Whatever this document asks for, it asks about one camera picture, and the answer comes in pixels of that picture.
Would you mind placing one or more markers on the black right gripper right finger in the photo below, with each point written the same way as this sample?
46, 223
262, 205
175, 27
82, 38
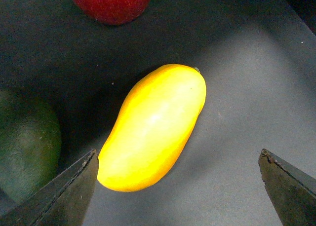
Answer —
291, 191

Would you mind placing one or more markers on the black fruit display tray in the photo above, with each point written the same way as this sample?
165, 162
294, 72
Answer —
257, 57

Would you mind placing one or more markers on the yellow mango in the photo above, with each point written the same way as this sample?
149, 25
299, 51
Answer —
153, 125

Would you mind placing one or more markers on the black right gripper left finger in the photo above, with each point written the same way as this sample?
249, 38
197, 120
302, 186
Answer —
62, 202

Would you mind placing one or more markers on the dark green avocado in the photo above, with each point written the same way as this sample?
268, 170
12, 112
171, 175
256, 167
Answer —
30, 143

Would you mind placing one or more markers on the large red apple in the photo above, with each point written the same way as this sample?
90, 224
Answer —
113, 12

